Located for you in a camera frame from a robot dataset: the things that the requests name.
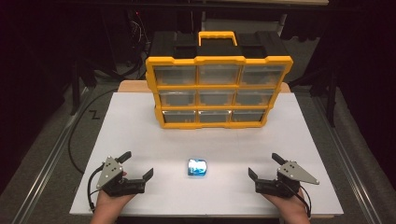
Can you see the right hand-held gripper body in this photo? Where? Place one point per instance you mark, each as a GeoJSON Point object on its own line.
{"type": "Point", "coordinates": [292, 174]}

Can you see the light grey background box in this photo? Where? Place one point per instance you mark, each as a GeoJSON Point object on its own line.
{"type": "Point", "coordinates": [243, 25]}

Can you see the yellow and black organizer cabinet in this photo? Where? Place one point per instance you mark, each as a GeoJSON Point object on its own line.
{"type": "Point", "coordinates": [218, 46]}

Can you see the metal floor rail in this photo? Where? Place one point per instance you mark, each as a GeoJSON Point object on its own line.
{"type": "Point", "coordinates": [46, 168]}
{"type": "Point", "coordinates": [345, 161]}

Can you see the shiny blue packet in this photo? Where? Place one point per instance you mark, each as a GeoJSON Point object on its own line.
{"type": "Point", "coordinates": [196, 167]}

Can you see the grid of clear drawers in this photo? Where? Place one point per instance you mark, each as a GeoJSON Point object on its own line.
{"type": "Point", "coordinates": [176, 75]}

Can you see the person's right hand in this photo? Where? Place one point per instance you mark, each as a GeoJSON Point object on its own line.
{"type": "Point", "coordinates": [292, 207]}

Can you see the clear plastic organizer drawer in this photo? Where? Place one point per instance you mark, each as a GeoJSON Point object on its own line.
{"type": "Point", "coordinates": [253, 98]}

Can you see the black metal stand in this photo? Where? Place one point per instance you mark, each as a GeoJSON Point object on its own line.
{"type": "Point", "coordinates": [332, 99]}
{"type": "Point", "coordinates": [75, 90]}

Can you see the person's left hand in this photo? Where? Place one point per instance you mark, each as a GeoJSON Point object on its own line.
{"type": "Point", "coordinates": [109, 203]}

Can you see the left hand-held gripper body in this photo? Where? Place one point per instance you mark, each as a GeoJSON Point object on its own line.
{"type": "Point", "coordinates": [109, 174]}

